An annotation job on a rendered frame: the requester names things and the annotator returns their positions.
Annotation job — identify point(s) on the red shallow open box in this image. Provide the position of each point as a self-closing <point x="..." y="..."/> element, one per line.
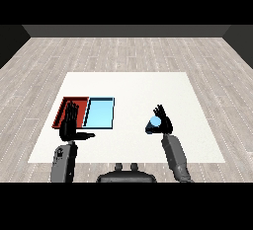
<point x="79" y="112"/>

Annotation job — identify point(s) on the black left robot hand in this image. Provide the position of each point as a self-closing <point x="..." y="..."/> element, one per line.
<point x="67" y="127"/>

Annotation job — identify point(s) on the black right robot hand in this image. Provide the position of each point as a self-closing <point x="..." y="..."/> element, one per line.
<point x="166" y="126"/>

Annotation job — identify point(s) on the dark grey robot body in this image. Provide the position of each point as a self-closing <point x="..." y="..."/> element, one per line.
<point x="126" y="175"/>

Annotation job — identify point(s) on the small blue can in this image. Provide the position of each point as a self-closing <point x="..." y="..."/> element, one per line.
<point x="154" y="124"/>

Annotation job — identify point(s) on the light blue shallow open box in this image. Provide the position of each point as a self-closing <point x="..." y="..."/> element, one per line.
<point x="100" y="113"/>

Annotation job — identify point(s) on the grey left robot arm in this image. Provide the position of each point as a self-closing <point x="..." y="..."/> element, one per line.
<point x="63" y="163"/>

